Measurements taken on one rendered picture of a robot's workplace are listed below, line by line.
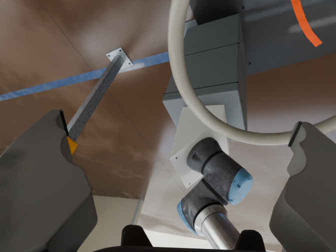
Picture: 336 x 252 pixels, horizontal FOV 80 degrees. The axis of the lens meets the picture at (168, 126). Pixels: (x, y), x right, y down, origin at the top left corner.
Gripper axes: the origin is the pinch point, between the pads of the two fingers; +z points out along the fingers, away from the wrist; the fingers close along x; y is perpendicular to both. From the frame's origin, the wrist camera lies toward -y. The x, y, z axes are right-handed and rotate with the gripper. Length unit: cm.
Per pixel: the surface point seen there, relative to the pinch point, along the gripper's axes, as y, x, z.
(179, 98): 38, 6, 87
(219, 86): 30, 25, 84
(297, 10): -3, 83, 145
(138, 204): 454, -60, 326
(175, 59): 4.0, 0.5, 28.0
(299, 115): 87, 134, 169
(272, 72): 44, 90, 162
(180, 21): -2.4, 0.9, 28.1
